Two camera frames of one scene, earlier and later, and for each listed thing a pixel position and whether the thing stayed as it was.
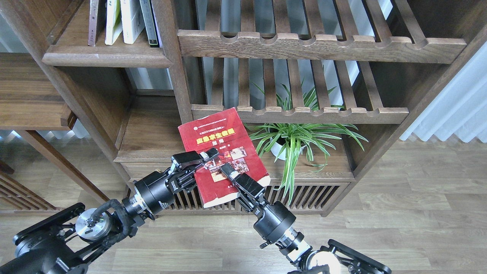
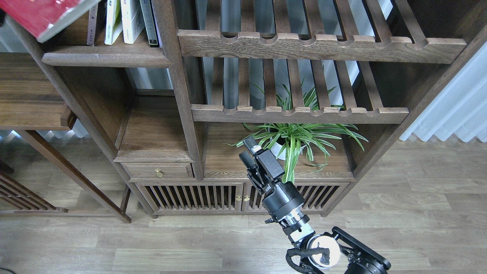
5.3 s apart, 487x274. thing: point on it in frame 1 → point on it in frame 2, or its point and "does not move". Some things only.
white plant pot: (276, 148) does not move
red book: (226, 132) → (43, 18)
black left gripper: (155, 190) → (2, 15)
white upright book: (133, 24) does not move
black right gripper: (273, 218) → (283, 201)
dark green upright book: (150, 23) does not move
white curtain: (460, 108) does not move
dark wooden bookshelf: (328, 87) does not move
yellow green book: (113, 26) does not move
